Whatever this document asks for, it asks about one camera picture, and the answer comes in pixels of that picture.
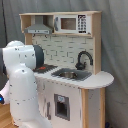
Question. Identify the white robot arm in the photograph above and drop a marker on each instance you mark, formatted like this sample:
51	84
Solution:
18	61

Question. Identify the wooden toy kitchen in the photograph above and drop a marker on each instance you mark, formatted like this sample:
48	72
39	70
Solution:
87	97

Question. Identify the grey toy sink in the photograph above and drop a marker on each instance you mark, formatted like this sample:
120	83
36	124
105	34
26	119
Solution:
72	74

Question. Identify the black toy faucet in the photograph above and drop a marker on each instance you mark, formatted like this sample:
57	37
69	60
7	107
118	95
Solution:
82	57

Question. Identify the black toy stovetop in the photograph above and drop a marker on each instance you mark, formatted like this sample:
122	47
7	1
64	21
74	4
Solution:
45	68

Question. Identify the toy microwave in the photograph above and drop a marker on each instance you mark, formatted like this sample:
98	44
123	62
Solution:
72	24

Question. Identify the grey range hood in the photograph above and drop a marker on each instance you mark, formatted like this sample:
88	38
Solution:
38	26

